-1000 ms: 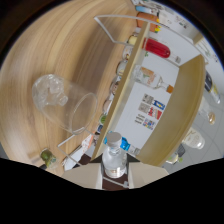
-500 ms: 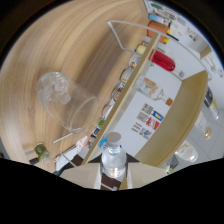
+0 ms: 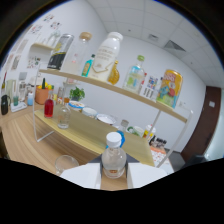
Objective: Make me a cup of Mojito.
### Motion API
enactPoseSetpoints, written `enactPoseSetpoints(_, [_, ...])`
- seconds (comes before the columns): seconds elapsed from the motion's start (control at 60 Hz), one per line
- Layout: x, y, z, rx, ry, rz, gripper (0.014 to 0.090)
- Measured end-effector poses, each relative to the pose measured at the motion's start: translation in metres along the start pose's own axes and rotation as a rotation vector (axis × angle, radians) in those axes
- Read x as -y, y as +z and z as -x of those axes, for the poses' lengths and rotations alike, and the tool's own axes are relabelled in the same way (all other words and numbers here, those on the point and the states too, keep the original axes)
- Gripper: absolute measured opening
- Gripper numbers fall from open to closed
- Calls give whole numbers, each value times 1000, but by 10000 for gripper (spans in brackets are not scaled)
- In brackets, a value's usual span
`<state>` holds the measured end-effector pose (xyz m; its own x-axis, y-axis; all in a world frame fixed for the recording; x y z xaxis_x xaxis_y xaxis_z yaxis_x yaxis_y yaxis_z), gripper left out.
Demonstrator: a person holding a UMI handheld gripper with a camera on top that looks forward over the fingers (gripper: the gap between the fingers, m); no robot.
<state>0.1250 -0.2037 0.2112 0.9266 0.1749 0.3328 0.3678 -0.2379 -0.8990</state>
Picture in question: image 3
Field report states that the clear bottle green cap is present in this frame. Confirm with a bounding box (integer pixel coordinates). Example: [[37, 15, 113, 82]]
[[122, 54, 147, 94]]

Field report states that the yellow cartoon print can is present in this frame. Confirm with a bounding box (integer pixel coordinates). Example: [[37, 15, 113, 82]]
[[155, 68, 184, 110]]

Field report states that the white green mug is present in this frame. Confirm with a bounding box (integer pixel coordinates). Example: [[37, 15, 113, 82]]
[[128, 125, 145, 138]]

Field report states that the white tray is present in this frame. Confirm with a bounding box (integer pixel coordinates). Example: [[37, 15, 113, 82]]
[[9, 101, 28, 113]]

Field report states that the green potted plant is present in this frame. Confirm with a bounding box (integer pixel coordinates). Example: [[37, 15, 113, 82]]
[[69, 86, 86, 102]]

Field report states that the blue-rimmed white container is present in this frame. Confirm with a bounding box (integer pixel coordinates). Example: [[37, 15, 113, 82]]
[[68, 100, 85, 113]]

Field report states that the yellow print paper cup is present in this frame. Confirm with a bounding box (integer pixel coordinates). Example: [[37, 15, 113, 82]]
[[143, 124, 157, 140]]

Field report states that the red liquid bottle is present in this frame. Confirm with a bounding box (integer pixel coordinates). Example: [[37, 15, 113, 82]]
[[43, 92, 55, 119]]

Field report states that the dark brown door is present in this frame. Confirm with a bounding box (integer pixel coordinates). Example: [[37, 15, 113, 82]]
[[180, 85, 223, 163]]

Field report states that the white bowl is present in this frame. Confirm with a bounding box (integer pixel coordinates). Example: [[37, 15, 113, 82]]
[[95, 113, 118, 126], [81, 106, 98, 119]]

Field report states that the clear glass with ice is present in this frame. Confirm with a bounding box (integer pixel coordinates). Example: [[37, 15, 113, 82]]
[[54, 154, 80, 177]]

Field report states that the black handbag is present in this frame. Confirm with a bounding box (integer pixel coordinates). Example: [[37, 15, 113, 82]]
[[0, 94, 11, 116]]

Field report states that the orange printed menu sheet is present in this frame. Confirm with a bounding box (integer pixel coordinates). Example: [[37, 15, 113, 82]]
[[149, 146, 167, 167]]

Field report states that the large white bottle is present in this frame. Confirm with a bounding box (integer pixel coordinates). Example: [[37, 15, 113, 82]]
[[88, 31, 124, 83]]

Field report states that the orange pot with utensils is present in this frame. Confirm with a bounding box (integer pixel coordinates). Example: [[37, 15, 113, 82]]
[[34, 78, 54, 105]]

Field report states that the red white carton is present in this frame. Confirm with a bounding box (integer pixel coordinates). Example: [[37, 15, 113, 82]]
[[141, 74, 160, 100]]

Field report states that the small teal bottle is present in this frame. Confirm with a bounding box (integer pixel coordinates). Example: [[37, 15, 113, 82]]
[[80, 53, 96, 78]]

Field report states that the round amber bottle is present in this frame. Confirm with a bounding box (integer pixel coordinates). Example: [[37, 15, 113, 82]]
[[107, 59, 121, 86]]

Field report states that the wall-mounted wooden shelf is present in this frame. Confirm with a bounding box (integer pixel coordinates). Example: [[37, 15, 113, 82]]
[[31, 42, 56, 53]]

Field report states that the white-framed wooden shelf rack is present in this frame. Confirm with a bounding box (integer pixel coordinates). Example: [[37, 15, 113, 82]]
[[32, 68, 194, 168]]

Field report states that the glass jar cork lid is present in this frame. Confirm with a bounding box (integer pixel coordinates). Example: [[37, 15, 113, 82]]
[[61, 31, 93, 75]]

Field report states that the clear bottle orange cap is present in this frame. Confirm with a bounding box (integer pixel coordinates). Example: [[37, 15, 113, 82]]
[[57, 96, 72, 130]]

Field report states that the small blue white bottle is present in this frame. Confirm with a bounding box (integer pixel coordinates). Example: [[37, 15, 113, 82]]
[[27, 91, 35, 107]]

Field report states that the soda water can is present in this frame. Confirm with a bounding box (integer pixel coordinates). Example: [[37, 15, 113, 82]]
[[47, 33, 75, 71]]

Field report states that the clear bottle red label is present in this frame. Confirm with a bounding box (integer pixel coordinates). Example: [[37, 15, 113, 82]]
[[100, 131, 128, 179]]

